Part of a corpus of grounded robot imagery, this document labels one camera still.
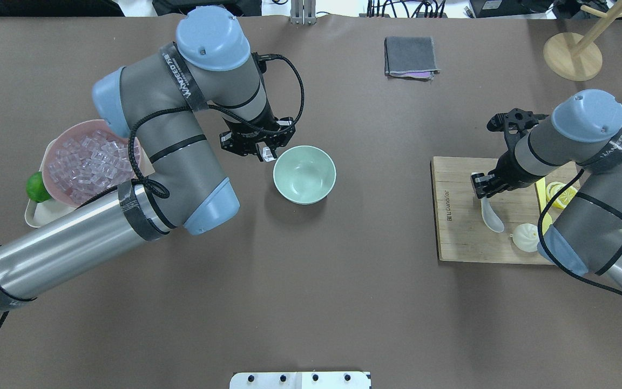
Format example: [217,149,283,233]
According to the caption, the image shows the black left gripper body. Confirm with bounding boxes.
[220,106,296,158]

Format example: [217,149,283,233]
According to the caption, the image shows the yellow plastic knife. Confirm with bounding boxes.
[534,177,553,236]

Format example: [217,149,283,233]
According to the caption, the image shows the round wooden stand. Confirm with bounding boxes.
[543,1,622,82]

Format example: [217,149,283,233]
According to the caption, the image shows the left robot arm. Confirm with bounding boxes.
[0,6,298,316]

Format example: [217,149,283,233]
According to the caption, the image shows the aluminium frame post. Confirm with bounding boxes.
[289,0,317,25]

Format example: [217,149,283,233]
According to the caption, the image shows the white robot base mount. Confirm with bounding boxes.
[229,370,372,388]

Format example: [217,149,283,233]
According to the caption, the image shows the pink bowl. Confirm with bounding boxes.
[40,119,144,209]

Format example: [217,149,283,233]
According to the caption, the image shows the bamboo cutting board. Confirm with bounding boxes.
[430,157,551,265]

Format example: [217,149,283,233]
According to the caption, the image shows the single clear ice cube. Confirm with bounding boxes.
[259,146,278,163]

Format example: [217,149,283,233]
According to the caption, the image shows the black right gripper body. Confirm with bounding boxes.
[487,152,530,192]

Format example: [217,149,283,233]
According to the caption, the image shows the mint green bowl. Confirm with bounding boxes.
[273,145,337,206]

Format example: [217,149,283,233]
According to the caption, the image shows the white ceramic spoon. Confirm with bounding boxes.
[479,198,504,232]

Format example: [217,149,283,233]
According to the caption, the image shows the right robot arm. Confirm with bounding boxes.
[471,89,622,296]

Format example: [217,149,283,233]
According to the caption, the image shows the purple cloth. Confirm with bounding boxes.
[387,71,437,82]

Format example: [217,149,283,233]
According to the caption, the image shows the green lime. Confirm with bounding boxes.
[25,171,52,203]

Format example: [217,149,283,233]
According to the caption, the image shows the clear ice cubes pile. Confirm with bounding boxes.
[48,130,141,205]

